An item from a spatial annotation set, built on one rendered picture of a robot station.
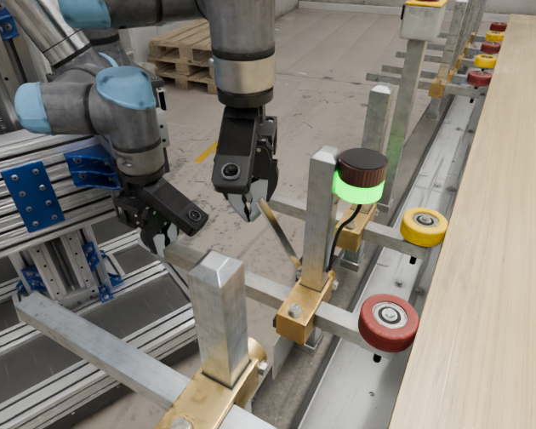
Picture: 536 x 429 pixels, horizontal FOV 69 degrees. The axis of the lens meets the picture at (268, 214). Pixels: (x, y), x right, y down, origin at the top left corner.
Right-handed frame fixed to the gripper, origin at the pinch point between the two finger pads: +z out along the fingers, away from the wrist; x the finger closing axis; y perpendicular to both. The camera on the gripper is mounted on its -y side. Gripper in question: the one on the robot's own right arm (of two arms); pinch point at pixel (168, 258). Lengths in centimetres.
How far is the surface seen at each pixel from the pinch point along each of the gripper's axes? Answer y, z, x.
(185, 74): 214, 71, -261
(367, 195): -34.8, -26.0, -1.6
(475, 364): -53, -9, 2
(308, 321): -31.1, -5.1, 3.9
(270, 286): -22.5, -4.1, -0.3
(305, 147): 58, 83, -204
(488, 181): -51, -9, -46
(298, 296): -27.8, -5.2, 0.3
